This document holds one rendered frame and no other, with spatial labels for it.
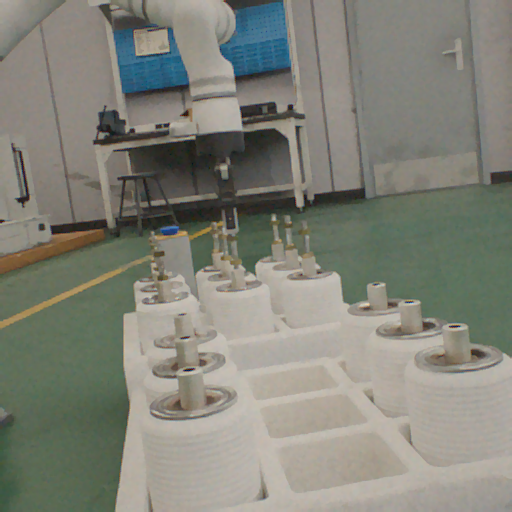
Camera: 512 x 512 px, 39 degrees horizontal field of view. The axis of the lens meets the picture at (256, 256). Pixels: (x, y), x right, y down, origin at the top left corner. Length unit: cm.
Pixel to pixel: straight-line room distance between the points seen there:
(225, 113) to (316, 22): 513
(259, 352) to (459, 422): 51
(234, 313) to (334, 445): 44
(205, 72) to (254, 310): 37
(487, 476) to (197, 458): 23
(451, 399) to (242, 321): 54
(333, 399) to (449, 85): 538
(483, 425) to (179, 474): 25
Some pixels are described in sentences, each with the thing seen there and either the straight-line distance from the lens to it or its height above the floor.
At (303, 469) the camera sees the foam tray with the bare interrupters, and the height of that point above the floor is 15.
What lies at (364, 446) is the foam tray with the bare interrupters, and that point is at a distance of 72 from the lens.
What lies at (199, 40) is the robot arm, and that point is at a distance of 110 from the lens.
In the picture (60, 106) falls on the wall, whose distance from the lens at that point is 682.
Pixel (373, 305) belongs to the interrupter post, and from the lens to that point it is 87.
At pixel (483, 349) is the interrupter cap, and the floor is 25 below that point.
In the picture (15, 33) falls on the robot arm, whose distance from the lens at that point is 135.
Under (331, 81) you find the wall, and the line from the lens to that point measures 614.
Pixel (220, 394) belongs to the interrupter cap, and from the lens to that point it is 63.
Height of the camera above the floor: 45
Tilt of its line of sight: 8 degrees down
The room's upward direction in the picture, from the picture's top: 8 degrees counter-clockwise
